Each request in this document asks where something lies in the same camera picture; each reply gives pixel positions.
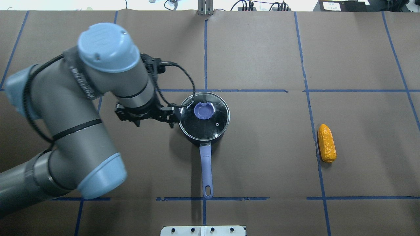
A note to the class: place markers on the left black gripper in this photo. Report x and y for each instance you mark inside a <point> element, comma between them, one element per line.
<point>141,115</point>

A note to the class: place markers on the glass pot lid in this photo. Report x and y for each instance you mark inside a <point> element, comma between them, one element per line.
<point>204,117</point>

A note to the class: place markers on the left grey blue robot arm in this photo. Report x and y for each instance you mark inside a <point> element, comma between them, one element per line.
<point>57,100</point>

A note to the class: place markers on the yellow toy corn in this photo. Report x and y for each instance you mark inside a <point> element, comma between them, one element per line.
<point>326,144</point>

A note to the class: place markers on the dark blue saucepan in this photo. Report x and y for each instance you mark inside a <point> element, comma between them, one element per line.
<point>205,149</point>

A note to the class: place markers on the black power box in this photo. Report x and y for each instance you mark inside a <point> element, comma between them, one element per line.
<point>340,6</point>

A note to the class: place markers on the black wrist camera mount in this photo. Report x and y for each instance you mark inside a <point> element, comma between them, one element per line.
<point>153,66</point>

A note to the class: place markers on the aluminium frame post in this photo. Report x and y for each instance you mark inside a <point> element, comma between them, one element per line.
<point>205,7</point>

